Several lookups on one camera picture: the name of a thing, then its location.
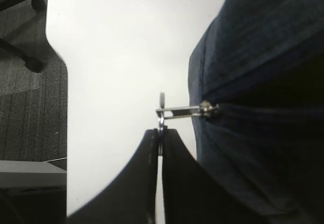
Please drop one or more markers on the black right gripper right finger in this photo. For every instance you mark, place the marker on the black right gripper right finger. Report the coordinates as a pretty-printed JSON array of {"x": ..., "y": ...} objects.
[{"x": 190, "y": 193}]

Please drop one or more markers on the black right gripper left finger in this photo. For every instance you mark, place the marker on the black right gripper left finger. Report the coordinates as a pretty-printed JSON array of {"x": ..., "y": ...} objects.
[{"x": 130, "y": 197}]

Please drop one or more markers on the dark navy lunch bag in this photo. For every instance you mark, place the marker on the dark navy lunch bag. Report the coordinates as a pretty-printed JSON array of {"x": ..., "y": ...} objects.
[{"x": 255, "y": 83}]

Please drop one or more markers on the black chair base legs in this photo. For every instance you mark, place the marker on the black chair base legs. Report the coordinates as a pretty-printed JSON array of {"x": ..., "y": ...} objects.
[{"x": 32, "y": 63}]

